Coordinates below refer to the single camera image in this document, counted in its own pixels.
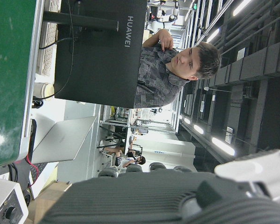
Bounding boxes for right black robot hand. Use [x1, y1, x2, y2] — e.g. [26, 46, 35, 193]
[38, 147, 280, 224]

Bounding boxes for seated person in black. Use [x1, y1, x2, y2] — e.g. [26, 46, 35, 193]
[104, 146, 147, 168]

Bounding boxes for white partition panel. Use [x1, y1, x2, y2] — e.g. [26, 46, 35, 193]
[135, 135, 196, 172]

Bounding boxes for ceiling light strip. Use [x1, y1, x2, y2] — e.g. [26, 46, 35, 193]
[206, 28, 220, 44]
[193, 124, 205, 135]
[232, 0, 252, 17]

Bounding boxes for tan wooden board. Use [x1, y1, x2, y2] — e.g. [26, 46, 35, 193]
[28, 182, 73, 224]

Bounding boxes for silver laptop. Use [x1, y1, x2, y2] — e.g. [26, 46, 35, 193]
[28, 113, 98, 185]

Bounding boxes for person in grey patterned shirt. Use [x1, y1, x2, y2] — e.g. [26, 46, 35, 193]
[134, 29, 221, 109]

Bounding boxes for black Huawei monitor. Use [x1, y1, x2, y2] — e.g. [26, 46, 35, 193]
[54, 0, 147, 109]

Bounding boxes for white conveyor control box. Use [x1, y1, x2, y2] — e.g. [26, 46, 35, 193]
[0, 176, 29, 224]

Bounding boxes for white paper cup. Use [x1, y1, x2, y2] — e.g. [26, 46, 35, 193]
[33, 82, 55, 100]

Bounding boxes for white keyboard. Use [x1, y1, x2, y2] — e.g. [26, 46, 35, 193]
[35, 0, 62, 77]

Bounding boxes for black monitor stand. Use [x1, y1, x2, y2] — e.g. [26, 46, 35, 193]
[43, 10, 119, 31]

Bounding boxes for black cable coil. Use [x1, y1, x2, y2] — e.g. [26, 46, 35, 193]
[32, 97, 44, 109]

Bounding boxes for green conveyor belt aluminium frame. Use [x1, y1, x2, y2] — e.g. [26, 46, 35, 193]
[0, 0, 45, 171]

